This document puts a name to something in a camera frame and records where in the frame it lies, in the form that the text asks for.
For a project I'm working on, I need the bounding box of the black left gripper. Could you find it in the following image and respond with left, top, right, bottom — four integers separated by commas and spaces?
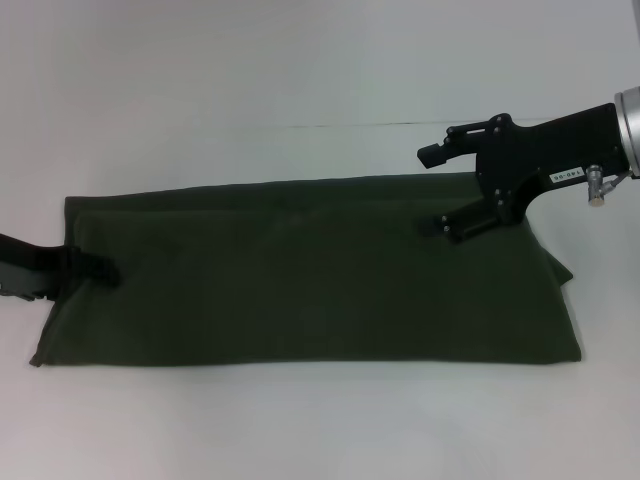
0, 231, 122, 304

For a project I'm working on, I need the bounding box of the dark green shirt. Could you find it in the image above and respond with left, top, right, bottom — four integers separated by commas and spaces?
28, 170, 585, 369

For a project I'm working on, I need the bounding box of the right gripper silver connector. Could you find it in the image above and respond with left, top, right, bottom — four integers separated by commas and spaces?
585, 163, 608, 208

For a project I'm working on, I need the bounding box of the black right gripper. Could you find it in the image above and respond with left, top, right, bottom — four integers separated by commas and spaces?
415, 102, 630, 245

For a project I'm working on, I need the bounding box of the right arm cable knurled plug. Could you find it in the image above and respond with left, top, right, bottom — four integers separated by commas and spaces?
601, 171, 640, 190

